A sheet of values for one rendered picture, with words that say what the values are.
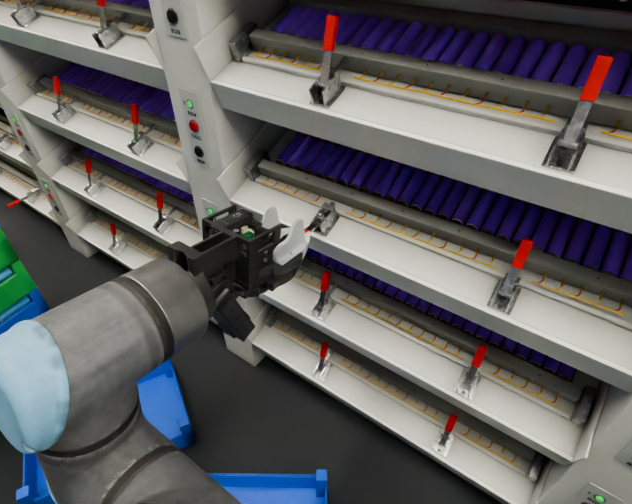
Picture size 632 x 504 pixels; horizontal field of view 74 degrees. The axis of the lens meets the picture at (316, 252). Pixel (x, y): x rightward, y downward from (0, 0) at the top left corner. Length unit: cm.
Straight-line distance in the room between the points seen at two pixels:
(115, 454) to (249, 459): 55
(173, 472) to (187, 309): 14
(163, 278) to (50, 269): 113
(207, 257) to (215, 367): 68
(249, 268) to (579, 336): 38
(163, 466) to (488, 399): 47
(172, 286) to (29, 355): 12
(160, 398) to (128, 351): 69
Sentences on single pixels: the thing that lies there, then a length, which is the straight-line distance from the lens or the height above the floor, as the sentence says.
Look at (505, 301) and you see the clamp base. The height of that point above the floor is 49.
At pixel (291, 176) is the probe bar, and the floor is 53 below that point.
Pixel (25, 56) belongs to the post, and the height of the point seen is 58.
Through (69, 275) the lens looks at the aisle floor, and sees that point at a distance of 147.
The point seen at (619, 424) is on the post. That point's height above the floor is 40.
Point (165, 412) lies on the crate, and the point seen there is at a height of 0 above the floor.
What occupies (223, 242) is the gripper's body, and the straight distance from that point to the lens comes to 43.
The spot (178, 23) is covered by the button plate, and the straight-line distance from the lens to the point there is 65.
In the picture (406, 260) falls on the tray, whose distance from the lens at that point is 59.
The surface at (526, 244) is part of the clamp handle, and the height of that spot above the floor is 58.
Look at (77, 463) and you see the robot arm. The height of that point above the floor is 51.
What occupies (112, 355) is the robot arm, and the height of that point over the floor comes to 60.
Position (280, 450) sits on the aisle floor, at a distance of 96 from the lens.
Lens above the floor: 87
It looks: 40 degrees down
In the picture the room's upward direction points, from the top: straight up
